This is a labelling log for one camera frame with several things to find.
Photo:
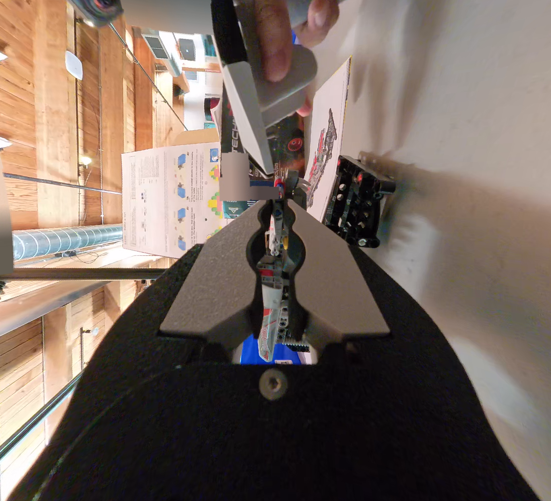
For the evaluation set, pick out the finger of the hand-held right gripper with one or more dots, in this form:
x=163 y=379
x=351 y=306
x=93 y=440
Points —
x=245 y=114

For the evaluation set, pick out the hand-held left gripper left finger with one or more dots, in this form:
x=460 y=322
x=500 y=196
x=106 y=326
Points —
x=211 y=290

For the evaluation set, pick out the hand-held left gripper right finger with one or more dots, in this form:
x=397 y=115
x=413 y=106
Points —
x=340 y=290

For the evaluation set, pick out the toy brick vehicle model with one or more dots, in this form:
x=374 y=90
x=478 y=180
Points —
x=357 y=204

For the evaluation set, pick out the grey desk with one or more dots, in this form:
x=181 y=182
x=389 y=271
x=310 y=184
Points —
x=473 y=165

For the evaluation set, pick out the person's right hand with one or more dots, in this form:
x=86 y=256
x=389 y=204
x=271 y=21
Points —
x=271 y=15

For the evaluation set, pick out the dark toy box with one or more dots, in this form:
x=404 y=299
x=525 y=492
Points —
x=232 y=139

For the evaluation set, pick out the blue bin with printed tag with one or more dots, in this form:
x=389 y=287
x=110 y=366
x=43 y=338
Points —
x=249 y=350

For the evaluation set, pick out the open instruction booklet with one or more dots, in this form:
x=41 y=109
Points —
x=331 y=101

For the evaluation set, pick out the white printed cardboard box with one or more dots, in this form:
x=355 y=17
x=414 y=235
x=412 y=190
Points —
x=163 y=191

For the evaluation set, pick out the white ceiling access point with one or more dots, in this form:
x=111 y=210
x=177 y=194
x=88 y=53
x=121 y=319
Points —
x=73 y=64

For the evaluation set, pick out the silver air duct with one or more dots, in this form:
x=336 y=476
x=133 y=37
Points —
x=165 y=58
x=64 y=240

